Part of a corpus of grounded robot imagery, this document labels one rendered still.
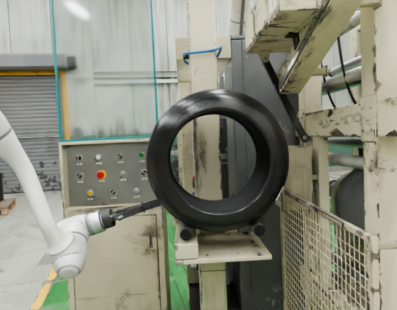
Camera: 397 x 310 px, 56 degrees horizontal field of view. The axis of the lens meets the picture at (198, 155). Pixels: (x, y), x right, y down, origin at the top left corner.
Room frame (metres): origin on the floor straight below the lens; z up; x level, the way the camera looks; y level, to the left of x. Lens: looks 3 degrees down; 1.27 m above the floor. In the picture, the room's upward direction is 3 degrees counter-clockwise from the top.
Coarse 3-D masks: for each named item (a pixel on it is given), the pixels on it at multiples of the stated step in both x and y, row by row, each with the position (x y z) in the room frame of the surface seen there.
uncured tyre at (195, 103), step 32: (192, 96) 1.43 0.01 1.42; (224, 96) 1.41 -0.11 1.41; (160, 128) 1.41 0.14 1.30; (256, 128) 1.67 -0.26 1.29; (160, 160) 1.39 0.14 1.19; (256, 160) 1.69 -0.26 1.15; (288, 160) 1.45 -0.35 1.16; (160, 192) 1.41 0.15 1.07; (256, 192) 1.66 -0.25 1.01; (192, 224) 1.42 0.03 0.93; (224, 224) 1.41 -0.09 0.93
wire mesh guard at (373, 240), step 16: (288, 192) 1.68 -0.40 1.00; (288, 208) 1.69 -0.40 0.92; (320, 208) 1.30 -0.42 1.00; (288, 224) 1.69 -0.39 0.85; (336, 224) 1.15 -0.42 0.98; (352, 224) 1.06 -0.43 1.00; (336, 240) 1.15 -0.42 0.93; (368, 240) 0.94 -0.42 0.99; (304, 256) 1.48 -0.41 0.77; (320, 256) 1.30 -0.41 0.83; (288, 272) 1.72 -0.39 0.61; (304, 272) 1.48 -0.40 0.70; (320, 272) 1.30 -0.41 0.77
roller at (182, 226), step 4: (180, 224) 1.54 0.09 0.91; (184, 224) 1.48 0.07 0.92; (180, 228) 1.47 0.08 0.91; (184, 228) 1.41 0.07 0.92; (188, 228) 1.42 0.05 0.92; (180, 232) 1.40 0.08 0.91; (184, 232) 1.40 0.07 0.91; (188, 232) 1.40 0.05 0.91; (180, 236) 1.40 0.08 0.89; (184, 236) 1.40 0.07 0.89; (188, 236) 1.40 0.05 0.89
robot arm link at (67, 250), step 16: (0, 144) 1.24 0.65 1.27; (16, 144) 1.28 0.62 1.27; (16, 160) 1.29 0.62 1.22; (32, 176) 1.31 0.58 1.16; (32, 192) 1.29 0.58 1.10; (32, 208) 1.29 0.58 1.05; (48, 208) 1.31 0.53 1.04; (48, 224) 1.28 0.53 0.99; (48, 240) 1.29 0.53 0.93; (64, 240) 1.31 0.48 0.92; (80, 240) 1.36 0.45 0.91; (64, 256) 1.29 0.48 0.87; (80, 256) 1.31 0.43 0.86; (64, 272) 1.27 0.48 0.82; (80, 272) 1.31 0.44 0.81
